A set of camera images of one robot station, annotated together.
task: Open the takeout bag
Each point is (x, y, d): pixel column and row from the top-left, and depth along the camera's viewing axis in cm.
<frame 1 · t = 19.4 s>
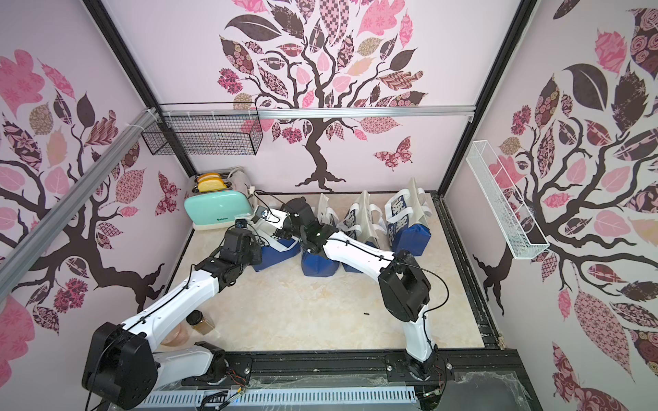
left hand: (251, 253, 86), fingers closed
right hand: (274, 211, 82), fingers closed
blue beige takeout bag: (275, 251, 86), point 15 cm above the table
blue beige takeout bag 2: (314, 265, 87), point 10 cm above the table
blue beige takeout bag 3: (363, 221, 82), point 24 cm above the table
blue beige takeout bag 4: (408, 216, 90), point 19 cm above the table
mint green toaster: (220, 209, 103), point 12 cm above the table
yellow toast slice: (211, 184, 99), point 20 cm above the table
orange toast slice: (208, 175, 103), point 20 cm above the table

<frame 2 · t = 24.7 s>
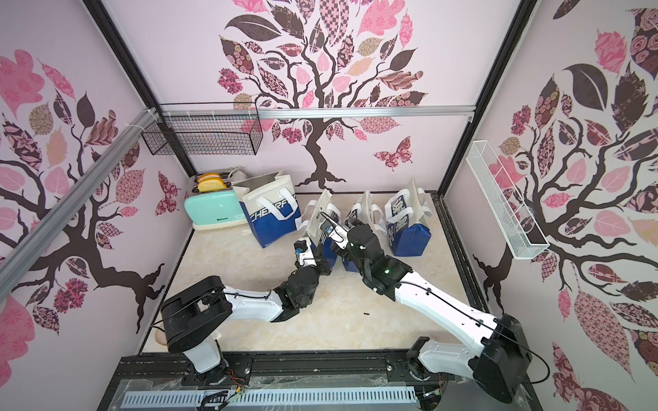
left hand: (321, 249, 84), fingers closed
right hand: (346, 226, 76), fingers open
blue beige takeout bag: (271, 205, 91), point 21 cm above the table
the other named things where they were.

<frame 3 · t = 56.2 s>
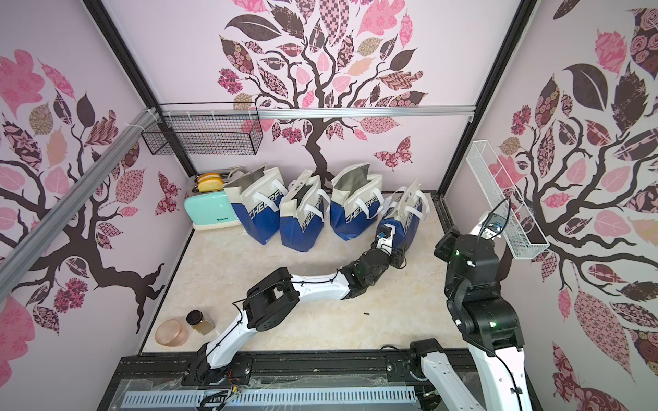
left hand: (399, 239, 84), fingers open
right hand: (460, 237, 60), fingers open
blue beige takeout bag: (256, 198, 91), point 23 cm above the table
blue beige takeout bag 2: (302, 212, 85), point 24 cm above the table
blue beige takeout bag 3: (356, 199, 89), point 23 cm above the table
blue beige takeout bag 4: (404, 211, 88), point 22 cm above the table
the other named things where they were.

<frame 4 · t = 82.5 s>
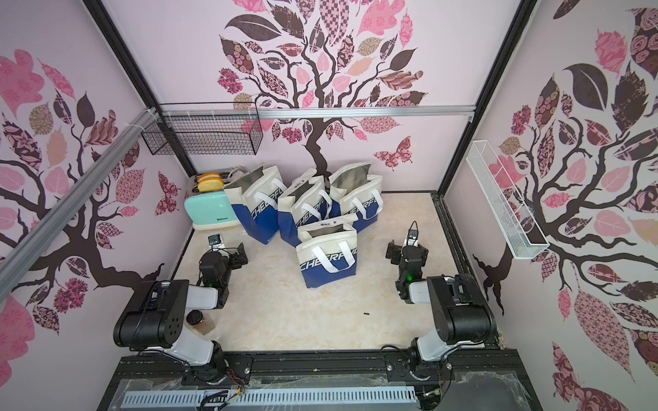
left hand: (229, 250, 94), fingers open
right hand: (405, 244, 94), fingers open
blue beige takeout bag 4: (327, 250, 78), point 22 cm above the table
the other named things where they were.

